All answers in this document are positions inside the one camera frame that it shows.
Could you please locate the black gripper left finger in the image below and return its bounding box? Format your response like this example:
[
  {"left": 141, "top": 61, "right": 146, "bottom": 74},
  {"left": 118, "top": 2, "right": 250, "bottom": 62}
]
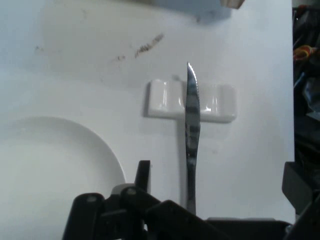
[{"left": 62, "top": 159, "right": 226, "bottom": 240}]

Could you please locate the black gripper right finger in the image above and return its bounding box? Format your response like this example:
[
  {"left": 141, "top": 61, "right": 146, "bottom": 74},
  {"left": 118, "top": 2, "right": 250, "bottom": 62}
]
[{"left": 281, "top": 161, "right": 320, "bottom": 240}]

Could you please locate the silver table knife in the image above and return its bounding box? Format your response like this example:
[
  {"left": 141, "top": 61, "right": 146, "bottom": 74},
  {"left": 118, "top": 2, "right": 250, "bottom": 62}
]
[{"left": 184, "top": 61, "right": 201, "bottom": 215}]

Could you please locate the white round plate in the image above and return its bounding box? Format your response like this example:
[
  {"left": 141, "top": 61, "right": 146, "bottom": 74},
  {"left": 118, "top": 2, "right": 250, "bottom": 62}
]
[{"left": 0, "top": 116, "right": 127, "bottom": 240}]

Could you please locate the white ceramic cutlery rest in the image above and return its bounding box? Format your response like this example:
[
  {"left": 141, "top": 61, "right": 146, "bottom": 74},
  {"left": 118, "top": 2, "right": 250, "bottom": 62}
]
[{"left": 144, "top": 78, "right": 237, "bottom": 125}]

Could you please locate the red yellow wire bundle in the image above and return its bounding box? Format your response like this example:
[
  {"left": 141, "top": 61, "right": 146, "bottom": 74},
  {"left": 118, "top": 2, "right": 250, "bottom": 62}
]
[{"left": 294, "top": 45, "right": 317, "bottom": 62}]

